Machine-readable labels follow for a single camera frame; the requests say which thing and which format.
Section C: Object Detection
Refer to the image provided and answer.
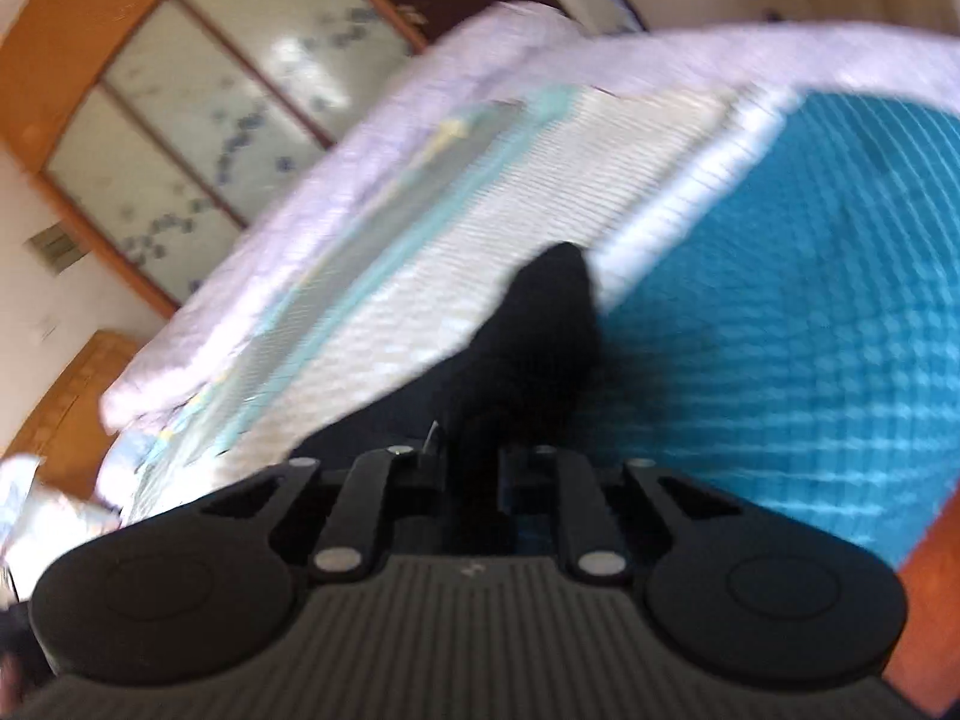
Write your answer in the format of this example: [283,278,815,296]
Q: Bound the wall control panel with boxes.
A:
[25,223,85,275]

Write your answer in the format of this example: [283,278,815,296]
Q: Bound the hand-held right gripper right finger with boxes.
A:
[497,444,752,586]

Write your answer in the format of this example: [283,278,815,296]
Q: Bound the patterned teal and beige bedspread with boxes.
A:
[112,82,960,571]

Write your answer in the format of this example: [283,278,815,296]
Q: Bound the lavender floral duvet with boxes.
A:
[101,0,960,436]

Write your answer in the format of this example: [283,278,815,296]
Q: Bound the wooden headboard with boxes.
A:
[0,328,160,466]

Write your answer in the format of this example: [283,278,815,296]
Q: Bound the black pants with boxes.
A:
[296,240,610,541]

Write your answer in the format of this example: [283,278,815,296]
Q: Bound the pink floral pillow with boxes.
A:
[0,454,125,601]

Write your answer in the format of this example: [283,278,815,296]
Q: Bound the frosted floral sliding door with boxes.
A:
[0,0,428,320]

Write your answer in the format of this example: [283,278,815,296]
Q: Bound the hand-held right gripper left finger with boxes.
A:
[199,420,452,586]

